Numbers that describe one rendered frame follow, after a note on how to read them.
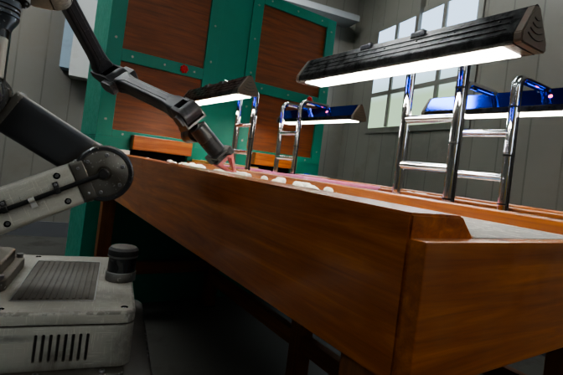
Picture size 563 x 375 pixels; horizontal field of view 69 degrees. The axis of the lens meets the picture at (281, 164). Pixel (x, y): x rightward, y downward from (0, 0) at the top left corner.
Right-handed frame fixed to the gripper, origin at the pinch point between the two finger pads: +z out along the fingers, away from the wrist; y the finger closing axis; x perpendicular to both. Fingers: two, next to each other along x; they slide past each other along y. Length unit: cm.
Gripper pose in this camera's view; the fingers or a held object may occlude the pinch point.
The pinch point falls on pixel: (233, 172)
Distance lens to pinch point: 136.5
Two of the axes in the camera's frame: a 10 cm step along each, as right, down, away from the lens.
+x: -6.4, 6.7, -3.7
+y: -5.4, -0.6, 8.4
